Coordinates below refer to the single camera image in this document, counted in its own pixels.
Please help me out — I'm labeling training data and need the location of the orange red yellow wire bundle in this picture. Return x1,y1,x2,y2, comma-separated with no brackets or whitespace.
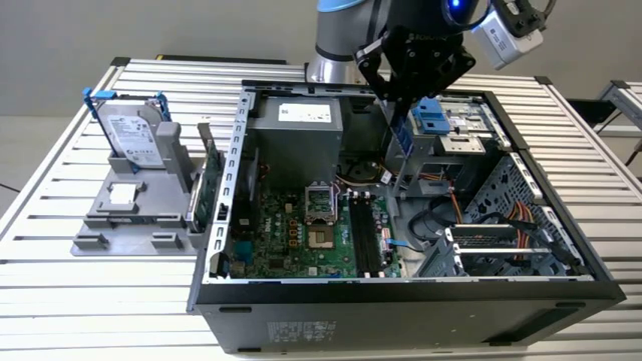
504,202,539,264

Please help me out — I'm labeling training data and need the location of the hard disk in blue carrier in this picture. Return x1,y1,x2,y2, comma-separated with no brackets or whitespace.
79,88,172,176

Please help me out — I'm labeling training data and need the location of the grey power supply unit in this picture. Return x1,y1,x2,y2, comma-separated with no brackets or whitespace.
247,94,346,189

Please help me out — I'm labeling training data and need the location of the CPU socket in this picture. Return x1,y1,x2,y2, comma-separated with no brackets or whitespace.
306,224,336,250

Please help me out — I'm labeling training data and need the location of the graphics card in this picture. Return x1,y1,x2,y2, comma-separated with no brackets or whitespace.
184,118,226,236

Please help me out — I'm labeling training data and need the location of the black case fan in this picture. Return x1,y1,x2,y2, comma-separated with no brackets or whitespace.
235,147,262,231

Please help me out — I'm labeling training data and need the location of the round black chassis speaker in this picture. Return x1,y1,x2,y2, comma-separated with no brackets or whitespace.
344,158,383,186

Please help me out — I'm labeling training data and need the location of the silver CPU chip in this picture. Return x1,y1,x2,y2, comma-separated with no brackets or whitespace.
107,184,140,208

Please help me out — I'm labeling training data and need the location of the black open PC case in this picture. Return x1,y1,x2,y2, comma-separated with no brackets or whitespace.
185,78,627,355

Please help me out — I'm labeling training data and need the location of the grey parts rack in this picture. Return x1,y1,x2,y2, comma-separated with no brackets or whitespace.
68,122,218,259

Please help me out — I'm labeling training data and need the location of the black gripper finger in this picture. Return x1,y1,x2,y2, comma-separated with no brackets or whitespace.
406,47,478,118
352,35,403,114

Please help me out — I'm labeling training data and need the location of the blue cable connector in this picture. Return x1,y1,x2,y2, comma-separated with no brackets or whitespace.
384,237,427,252

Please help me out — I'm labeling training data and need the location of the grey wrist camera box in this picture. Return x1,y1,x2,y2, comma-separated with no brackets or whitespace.
470,14,546,71

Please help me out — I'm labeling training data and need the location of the green motherboard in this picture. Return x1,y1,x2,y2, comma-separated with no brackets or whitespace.
228,183,403,281

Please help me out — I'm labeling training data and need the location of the aluminium side table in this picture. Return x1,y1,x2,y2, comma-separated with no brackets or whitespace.
594,79,642,166

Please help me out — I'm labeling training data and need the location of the black RAM slot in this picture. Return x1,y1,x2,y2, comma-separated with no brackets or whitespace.
350,191,367,279
360,191,382,279
354,191,374,279
366,191,387,279

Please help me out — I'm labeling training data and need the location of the metal socket cover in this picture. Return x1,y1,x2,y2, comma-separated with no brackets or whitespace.
304,181,338,226

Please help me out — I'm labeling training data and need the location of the metal disk bay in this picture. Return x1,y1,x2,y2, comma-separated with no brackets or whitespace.
418,223,553,279

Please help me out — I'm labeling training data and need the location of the blue plastic drive latch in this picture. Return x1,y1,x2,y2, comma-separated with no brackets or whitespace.
411,96,451,135

